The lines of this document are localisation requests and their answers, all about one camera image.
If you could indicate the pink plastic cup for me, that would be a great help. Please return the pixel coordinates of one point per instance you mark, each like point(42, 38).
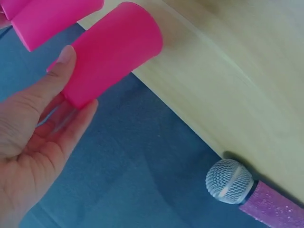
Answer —
point(52, 21)
point(114, 52)

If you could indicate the person's right hand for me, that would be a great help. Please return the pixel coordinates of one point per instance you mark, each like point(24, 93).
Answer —
point(2, 21)

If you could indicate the person's left hand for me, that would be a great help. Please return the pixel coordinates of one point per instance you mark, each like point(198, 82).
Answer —
point(26, 147)

